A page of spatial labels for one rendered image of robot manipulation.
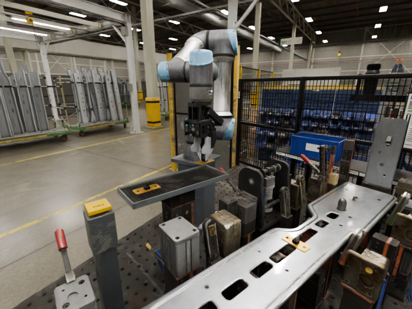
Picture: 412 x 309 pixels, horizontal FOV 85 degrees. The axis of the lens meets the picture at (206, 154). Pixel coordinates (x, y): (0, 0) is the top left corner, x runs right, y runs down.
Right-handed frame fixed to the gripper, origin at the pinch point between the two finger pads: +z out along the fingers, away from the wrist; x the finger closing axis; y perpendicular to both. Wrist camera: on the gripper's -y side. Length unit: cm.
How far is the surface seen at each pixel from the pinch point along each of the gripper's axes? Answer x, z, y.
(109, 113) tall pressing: -696, 66, -423
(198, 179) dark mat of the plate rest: 0.4, 7.4, 4.4
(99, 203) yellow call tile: -12.8, 7.5, 34.5
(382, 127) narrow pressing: 55, -6, -71
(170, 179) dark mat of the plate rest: -8.0, 7.4, 10.0
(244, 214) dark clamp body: 16.7, 18.4, 0.1
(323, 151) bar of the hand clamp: 34, 4, -48
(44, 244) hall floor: -191, 123, -2
